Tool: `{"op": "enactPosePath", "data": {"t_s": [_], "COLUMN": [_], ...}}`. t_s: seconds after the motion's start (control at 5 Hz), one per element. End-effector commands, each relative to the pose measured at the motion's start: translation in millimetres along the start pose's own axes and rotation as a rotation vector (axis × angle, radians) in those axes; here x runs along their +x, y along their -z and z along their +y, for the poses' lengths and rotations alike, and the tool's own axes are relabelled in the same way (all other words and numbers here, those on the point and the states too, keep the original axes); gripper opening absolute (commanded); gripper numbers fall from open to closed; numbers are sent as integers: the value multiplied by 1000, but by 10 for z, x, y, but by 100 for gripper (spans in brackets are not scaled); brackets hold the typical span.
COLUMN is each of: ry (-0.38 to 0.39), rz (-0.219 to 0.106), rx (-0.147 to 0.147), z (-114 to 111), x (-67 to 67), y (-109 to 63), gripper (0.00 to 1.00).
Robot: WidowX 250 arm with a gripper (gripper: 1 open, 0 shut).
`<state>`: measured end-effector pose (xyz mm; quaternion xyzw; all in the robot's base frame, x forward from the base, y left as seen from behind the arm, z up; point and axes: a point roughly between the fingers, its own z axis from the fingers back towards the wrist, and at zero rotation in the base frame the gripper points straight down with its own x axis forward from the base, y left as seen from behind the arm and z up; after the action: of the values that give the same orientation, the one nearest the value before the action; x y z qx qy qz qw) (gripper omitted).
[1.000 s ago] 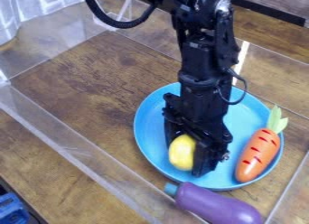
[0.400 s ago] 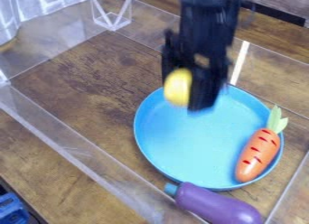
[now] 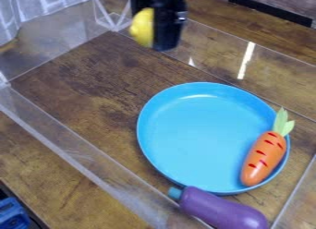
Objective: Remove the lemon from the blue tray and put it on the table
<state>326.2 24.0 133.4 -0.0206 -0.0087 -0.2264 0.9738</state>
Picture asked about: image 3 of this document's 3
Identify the white curtain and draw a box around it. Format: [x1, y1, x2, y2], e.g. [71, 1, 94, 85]
[0, 0, 89, 46]

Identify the orange toy carrot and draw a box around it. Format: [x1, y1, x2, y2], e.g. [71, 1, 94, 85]
[241, 108, 295, 187]

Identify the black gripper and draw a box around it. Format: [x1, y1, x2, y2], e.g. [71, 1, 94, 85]
[132, 0, 188, 52]

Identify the clear acrylic enclosure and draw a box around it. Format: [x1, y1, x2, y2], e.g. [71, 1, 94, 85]
[0, 0, 316, 229]

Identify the blue round plate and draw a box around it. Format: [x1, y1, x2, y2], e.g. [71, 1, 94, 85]
[137, 82, 291, 195]

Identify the purple toy eggplant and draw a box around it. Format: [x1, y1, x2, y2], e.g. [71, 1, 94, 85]
[168, 187, 270, 229]

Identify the yellow toy lemon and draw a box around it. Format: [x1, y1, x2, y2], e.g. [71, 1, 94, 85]
[129, 7, 154, 47]

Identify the blue plastic crate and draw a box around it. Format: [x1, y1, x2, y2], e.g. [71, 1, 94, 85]
[0, 198, 31, 229]

